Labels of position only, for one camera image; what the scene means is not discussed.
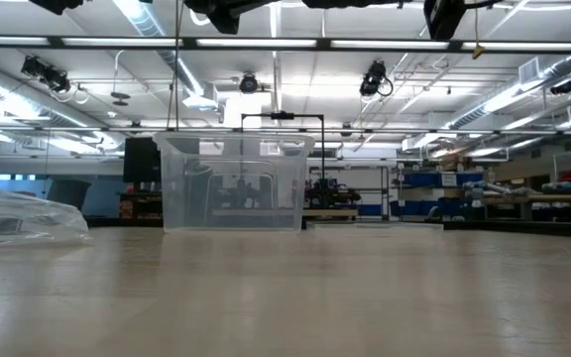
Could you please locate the black monitor screen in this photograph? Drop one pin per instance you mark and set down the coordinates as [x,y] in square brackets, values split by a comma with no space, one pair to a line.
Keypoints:
[142,158]

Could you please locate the black red background robot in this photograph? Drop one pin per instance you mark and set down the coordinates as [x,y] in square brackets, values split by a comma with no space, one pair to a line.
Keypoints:
[330,193]

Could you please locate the blue storage bin shelf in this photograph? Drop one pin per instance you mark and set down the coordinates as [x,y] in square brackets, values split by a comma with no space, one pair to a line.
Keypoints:
[429,179]

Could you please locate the thin black gantry frame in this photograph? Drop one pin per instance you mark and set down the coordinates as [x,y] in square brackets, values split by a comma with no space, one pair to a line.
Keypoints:
[283,115]

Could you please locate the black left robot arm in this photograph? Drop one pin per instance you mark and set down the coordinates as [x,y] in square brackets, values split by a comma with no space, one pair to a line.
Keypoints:
[57,5]

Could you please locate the dark grey trash bin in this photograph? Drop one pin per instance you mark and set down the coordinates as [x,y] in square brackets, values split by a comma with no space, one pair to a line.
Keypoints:
[70,193]

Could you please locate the round black ceiling camera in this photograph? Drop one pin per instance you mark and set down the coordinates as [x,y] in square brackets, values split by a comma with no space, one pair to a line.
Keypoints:
[248,83]

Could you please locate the grey wrapped bundle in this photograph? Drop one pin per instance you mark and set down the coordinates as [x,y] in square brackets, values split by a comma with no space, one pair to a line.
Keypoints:
[493,188]
[568,188]

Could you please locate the clear plastic storage bin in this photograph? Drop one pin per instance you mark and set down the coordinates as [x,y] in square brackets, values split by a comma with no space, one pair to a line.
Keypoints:
[236,198]

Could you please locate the silver ceiling air duct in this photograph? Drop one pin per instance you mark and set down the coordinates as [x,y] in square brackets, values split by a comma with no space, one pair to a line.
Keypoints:
[147,25]

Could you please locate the black ceiling camera cluster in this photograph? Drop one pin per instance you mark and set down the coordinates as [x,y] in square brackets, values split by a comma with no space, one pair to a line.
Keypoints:
[47,74]

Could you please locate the white ceiling air vent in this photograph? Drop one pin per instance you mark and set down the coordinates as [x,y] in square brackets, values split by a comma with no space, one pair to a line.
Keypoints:
[530,71]

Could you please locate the wooden workbench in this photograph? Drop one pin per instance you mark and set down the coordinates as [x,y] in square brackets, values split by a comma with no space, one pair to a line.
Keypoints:
[563,199]

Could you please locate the yellow hanging tag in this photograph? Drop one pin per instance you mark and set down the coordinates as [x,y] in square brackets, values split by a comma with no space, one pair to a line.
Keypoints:
[478,52]

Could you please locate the clear plastic bag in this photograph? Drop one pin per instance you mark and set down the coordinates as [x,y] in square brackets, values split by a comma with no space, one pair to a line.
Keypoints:
[23,218]

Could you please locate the black ceiling speaker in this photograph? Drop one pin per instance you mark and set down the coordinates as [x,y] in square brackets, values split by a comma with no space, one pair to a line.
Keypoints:
[561,87]

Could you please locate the black overhead frame bar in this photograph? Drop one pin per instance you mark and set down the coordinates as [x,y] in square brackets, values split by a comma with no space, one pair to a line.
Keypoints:
[322,43]

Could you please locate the black round ceiling fixture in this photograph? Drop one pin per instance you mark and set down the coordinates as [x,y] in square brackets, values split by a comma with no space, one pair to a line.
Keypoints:
[120,95]

